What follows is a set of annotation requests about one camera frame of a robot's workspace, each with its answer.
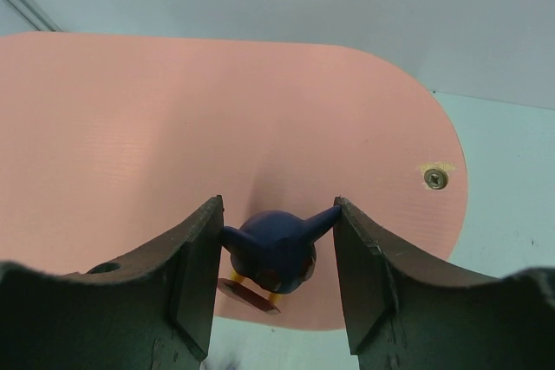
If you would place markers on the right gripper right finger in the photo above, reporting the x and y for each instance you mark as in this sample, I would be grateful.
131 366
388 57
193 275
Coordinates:
404 308

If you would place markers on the yellow mouse navy-hood figurine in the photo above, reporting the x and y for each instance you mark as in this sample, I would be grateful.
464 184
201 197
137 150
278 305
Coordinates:
272 254

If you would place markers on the pink three-tier shelf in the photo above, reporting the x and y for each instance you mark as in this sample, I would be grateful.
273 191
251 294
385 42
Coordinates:
109 141

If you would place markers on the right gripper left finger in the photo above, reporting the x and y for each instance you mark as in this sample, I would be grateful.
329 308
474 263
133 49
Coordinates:
151 308

